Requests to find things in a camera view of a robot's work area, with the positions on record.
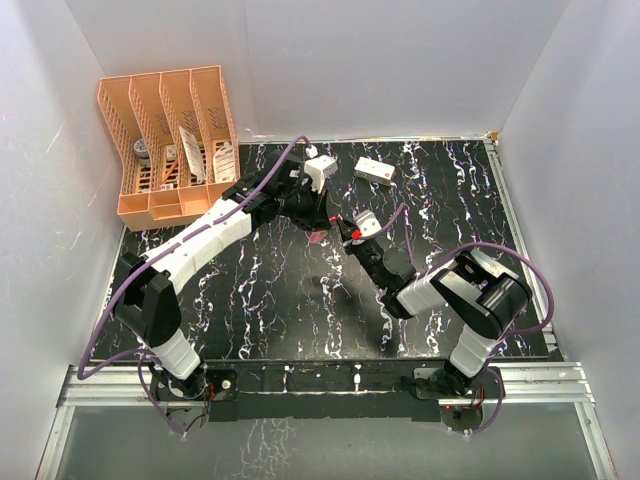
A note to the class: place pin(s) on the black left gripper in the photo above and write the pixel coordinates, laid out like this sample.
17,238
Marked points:
318,216

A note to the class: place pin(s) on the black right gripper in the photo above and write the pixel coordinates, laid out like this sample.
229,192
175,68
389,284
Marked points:
347,231

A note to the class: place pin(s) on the pink strap keychain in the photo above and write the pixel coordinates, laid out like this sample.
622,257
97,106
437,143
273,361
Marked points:
317,237

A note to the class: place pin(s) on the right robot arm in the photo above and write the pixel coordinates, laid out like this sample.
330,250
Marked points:
484,294

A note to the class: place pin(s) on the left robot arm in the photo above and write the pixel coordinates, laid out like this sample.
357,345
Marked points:
152,282

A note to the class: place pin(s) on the white cardboard box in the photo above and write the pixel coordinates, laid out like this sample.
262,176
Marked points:
374,171

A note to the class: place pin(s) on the white pouch in organizer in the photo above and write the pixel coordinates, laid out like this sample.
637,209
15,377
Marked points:
224,163

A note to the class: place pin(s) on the white packet in organizer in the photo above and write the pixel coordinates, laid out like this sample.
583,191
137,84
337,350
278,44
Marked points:
193,154

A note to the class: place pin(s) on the orange plastic file organizer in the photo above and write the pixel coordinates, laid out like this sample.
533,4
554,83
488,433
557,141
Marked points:
161,192

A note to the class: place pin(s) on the round tin in organizer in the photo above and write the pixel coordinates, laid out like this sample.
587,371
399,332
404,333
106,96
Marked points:
140,150

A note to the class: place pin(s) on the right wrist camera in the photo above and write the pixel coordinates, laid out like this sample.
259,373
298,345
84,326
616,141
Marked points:
367,224

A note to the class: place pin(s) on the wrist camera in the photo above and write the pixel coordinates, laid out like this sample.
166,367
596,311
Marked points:
367,224
320,169

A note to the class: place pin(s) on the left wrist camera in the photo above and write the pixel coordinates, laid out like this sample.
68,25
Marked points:
320,169

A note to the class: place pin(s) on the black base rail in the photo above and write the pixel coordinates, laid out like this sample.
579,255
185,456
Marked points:
344,389

